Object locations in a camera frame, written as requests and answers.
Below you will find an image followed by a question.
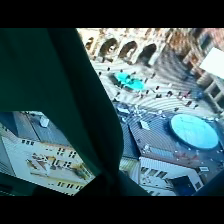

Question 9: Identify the dark green garment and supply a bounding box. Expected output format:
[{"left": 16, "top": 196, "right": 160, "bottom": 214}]
[{"left": 0, "top": 27, "right": 125, "bottom": 197}]

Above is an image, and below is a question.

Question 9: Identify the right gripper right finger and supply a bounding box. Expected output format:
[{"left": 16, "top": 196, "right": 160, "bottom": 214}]
[{"left": 113, "top": 170, "right": 152, "bottom": 197}]

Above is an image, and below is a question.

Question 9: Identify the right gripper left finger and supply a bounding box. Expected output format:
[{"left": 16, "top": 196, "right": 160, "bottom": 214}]
[{"left": 75, "top": 171, "right": 114, "bottom": 197}]

